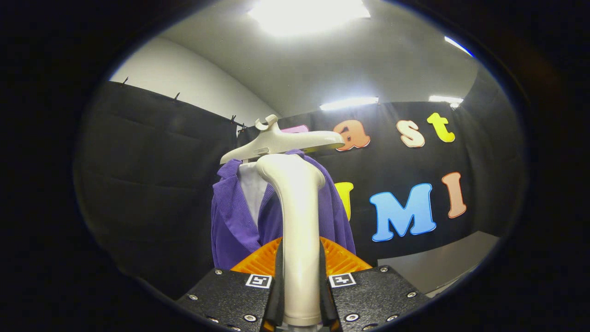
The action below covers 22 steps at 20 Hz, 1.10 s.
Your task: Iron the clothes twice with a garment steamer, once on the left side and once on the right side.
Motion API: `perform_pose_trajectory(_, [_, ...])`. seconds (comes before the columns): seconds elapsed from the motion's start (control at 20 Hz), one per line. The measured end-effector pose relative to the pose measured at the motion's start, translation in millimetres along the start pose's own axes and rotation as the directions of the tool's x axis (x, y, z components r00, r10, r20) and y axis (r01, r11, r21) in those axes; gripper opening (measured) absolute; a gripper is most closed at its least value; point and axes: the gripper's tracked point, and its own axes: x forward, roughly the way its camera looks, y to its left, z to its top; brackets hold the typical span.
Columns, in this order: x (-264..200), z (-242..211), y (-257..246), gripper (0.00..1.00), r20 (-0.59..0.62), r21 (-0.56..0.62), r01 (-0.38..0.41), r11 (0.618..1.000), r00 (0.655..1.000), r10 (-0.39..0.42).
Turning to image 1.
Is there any white clothes hanger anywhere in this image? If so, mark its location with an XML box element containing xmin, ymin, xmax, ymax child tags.
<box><xmin>219</xmin><ymin>114</ymin><xmax>345</xmax><ymax>165</ymax></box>

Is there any long strip ceiling light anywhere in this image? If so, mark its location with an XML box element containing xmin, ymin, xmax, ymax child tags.
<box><xmin>319</xmin><ymin>96</ymin><xmax>379</xmax><ymax>111</ymax></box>

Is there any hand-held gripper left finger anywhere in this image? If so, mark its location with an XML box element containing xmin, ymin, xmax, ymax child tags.
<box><xmin>177</xmin><ymin>237</ymin><xmax>285</xmax><ymax>332</ymax></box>

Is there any purple jacket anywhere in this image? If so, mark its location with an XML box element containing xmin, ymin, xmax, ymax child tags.
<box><xmin>211</xmin><ymin>150</ymin><xmax>356</xmax><ymax>270</ymax></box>

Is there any small ceiling light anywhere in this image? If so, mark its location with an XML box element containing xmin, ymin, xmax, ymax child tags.
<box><xmin>429</xmin><ymin>95</ymin><xmax>464</xmax><ymax>109</ymax></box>

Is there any large ceiling light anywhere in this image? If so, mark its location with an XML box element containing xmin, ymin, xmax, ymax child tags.
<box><xmin>249</xmin><ymin>0</ymin><xmax>371</xmax><ymax>36</ymax></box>

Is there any grey cabinet with dark top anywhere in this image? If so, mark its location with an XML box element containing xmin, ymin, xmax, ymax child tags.
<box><xmin>378</xmin><ymin>231</ymin><xmax>501</xmax><ymax>298</ymax></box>

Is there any white garment steamer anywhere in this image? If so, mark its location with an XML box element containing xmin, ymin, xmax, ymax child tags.
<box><xmin>256</xmin><ymin>154</ymin><xmax>326</xmax><ymax>327</ymax></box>

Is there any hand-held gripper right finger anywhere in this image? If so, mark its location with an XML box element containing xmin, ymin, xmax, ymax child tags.
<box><xmin>319</xmin><ymin>237</ymin><xmax>431</xmax><ymax>332</ymax></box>

